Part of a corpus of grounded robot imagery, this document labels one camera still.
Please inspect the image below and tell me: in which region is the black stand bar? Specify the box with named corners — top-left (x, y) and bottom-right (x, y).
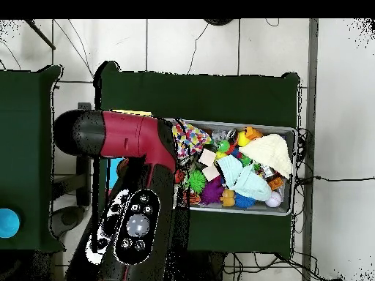
top-left (76, 102), bottom-right (92, 207)

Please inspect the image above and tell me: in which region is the black power cable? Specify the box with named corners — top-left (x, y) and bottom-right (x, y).
top-left (295, 174), bottom-right (375, 186)

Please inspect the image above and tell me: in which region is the large polka dot napkin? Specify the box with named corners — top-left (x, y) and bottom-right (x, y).
top-left (172, 119), bottom-right (212, 159)

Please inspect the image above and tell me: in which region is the blue plastic cup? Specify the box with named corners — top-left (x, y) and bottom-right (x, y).
top-left (0, 208), bottom-right (21, 239)

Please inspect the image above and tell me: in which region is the black metal rod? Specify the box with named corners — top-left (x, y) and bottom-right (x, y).
top-left (24, 18), bottom-right (56, 50)

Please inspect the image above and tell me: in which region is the plain wooden cube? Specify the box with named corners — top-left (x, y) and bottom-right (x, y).
top-left (198, 148), bottom-right (218, 168)
top-left (201, 164), bottom-right (220, 182)

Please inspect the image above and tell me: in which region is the green spiky ball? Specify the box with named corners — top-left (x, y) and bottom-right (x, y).
top-left (188, 168), bottom-right (207, 195)

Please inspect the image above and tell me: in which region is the shallow clear mesh bin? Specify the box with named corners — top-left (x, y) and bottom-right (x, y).
top-left (165, 117), bottom-right (298, 217)

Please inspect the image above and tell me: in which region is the purple spiky toy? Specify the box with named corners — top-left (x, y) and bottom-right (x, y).
top-left (200, 176), bottom-right (225, 205)

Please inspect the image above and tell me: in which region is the cream knitted cloth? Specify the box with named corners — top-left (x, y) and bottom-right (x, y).
top-left (238, 133), bottom-right (293, 179)

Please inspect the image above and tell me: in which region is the dark green side tablecloth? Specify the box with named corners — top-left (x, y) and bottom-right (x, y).
top-left (0, 64), bottom-right (66, 253)

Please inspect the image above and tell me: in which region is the wooden box with three holes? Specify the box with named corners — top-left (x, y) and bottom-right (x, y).
top-left (104, 109), bottom-right (154, 191)

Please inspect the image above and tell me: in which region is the large dark green tablecloth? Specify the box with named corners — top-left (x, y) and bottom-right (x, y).
top-left (92, 60), bottom-right (301, 260)

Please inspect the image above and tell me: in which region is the mint green cloth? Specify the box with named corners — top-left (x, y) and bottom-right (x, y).
top-left (217, 154), bottom-right (272, 202)

